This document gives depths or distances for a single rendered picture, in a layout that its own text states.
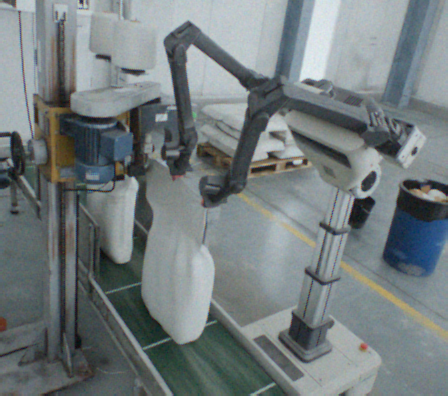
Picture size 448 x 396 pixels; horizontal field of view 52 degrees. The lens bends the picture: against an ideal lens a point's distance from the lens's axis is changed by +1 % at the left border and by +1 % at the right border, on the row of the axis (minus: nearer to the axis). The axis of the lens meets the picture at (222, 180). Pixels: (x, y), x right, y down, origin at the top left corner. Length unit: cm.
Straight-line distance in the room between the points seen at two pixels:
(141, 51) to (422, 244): 267
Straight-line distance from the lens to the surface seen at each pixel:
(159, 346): 214
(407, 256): 381
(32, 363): 262
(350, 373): 244
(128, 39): 173
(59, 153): 194
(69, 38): 190
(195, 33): 164
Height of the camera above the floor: 185
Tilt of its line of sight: 23 degrees down
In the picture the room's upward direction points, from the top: 8 degrees clockwise
